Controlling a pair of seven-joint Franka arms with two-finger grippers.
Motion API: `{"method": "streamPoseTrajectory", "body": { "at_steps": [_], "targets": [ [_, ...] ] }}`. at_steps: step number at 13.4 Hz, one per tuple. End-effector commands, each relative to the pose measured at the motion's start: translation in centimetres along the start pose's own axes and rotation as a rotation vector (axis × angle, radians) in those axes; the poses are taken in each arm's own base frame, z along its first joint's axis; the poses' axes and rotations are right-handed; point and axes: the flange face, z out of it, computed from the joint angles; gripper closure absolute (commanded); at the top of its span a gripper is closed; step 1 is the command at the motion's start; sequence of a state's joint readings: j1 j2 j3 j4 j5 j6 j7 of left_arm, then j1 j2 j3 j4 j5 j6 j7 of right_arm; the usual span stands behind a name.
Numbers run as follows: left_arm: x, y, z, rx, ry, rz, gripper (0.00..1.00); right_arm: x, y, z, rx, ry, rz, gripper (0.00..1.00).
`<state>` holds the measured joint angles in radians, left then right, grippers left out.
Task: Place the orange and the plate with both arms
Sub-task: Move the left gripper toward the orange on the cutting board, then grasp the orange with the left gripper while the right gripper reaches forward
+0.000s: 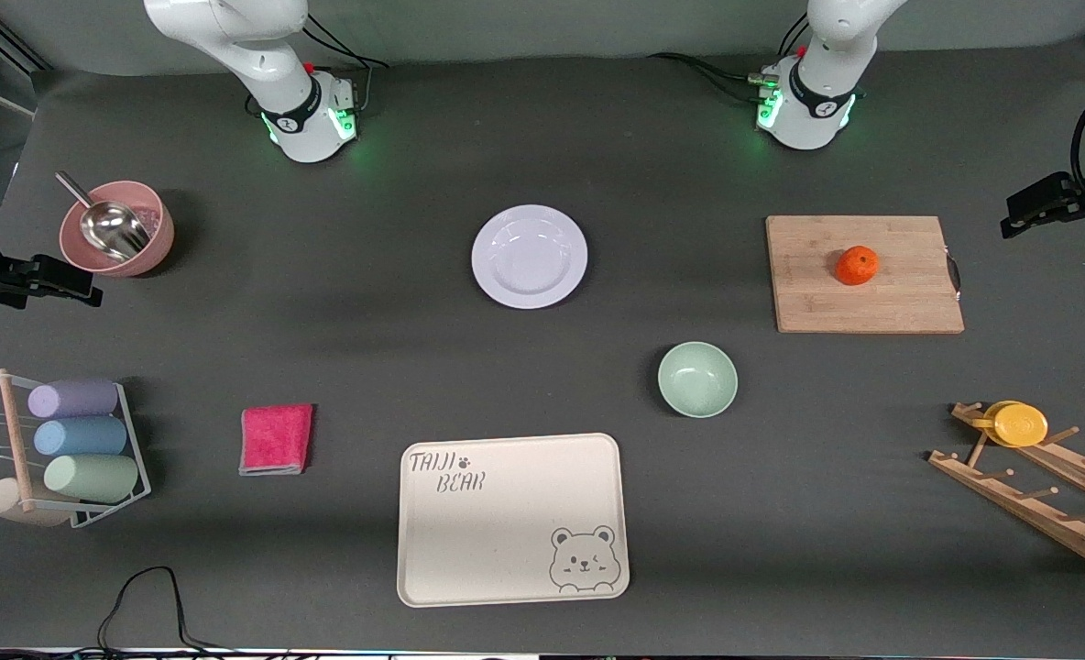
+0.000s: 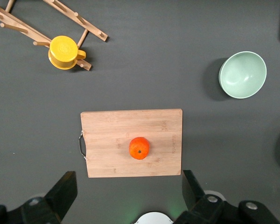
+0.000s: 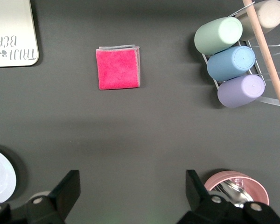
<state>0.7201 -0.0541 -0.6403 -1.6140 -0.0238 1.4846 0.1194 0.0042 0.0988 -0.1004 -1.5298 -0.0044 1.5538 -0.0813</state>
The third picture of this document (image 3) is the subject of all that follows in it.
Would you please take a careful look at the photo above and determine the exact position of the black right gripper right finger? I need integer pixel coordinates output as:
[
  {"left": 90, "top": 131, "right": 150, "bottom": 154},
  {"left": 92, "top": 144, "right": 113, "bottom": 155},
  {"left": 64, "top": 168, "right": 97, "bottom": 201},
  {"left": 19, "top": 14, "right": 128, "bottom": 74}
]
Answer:
[{"left": 177, "top": 169, "right": 248, "bottom": 224}]

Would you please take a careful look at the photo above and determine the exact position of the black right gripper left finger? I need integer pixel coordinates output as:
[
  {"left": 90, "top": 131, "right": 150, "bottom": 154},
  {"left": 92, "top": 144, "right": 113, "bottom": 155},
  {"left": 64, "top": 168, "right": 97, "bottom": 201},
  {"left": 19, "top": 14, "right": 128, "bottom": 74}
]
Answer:
[{"left": 25, "top": 169, "right": 81, "bottom": 224}]

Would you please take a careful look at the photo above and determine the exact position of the white round plate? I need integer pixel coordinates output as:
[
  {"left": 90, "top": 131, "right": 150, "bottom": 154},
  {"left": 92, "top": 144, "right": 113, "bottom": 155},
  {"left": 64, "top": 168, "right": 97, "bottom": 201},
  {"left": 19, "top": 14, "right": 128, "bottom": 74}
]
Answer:
[{"left": 0, "top": 147, "right": 17, "bottom": 204}]

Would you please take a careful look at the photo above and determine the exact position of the metal scoop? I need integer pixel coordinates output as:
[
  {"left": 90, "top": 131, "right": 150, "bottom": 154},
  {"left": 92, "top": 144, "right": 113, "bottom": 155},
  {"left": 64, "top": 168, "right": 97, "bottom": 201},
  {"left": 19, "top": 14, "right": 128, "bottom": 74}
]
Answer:
[{"left": 209, "top": 178, "right": 254, "bottom": 209}]

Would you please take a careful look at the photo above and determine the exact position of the pink bowl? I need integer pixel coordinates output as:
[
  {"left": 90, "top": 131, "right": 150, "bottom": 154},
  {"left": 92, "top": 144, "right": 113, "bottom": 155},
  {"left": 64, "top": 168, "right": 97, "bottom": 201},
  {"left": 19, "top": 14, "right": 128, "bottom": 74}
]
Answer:
[{"left": 203, "top": 170, "right": 270, "bottom": 206}]

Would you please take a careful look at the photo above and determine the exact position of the purple cup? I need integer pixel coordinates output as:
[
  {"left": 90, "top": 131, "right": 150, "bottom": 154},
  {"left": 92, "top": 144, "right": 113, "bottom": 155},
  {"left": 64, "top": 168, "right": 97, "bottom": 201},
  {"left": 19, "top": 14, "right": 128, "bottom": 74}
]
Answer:
[{"left": 217, "top": 74, "right": 266, "bottom": 109}]

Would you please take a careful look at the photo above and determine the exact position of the pink folded cloth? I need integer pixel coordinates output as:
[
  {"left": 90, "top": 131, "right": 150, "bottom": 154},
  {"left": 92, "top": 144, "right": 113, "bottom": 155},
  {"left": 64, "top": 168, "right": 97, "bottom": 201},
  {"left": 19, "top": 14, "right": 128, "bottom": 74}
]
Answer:
[{"left": 95, "top": 44, "right": 141, "bottom": 91}]

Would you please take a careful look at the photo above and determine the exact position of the blue cup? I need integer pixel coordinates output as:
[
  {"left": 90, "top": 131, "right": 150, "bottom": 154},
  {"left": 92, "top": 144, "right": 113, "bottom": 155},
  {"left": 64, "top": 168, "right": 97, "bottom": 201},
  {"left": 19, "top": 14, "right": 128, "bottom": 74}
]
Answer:
[{"left": 206, "top": 45, "right": 257, "bottom": 83}]

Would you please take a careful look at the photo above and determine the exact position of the green cup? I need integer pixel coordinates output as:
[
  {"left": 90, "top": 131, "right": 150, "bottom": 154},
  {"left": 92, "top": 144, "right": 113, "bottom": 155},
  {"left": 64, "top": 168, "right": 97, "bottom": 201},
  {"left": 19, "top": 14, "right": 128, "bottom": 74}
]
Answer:
[{"left": 194, "top": 17, "right": 244, "bottom": 56}]

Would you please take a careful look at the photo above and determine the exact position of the beige tray with bear print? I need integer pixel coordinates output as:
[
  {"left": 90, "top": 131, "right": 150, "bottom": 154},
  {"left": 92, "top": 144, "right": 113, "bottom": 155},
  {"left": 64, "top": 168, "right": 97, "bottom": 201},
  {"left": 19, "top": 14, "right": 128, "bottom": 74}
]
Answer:
[{"left": 0, "top": 0, "right": 40, "bottom": 68}]

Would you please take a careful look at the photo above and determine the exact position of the beige cup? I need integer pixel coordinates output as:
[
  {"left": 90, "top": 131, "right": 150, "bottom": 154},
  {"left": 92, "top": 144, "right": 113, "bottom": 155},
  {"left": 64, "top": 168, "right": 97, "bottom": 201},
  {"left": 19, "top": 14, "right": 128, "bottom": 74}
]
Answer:
[{"left": 235, "top": 0, "right": 280, "bottom": 42}]

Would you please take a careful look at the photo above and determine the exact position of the white wire cup rack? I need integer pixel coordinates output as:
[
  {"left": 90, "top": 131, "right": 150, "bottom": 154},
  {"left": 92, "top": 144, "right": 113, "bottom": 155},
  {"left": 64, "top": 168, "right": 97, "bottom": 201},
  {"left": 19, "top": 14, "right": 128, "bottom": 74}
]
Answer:
[{"left": 200, "top": 0, "right": 280, "bottom": 112}]

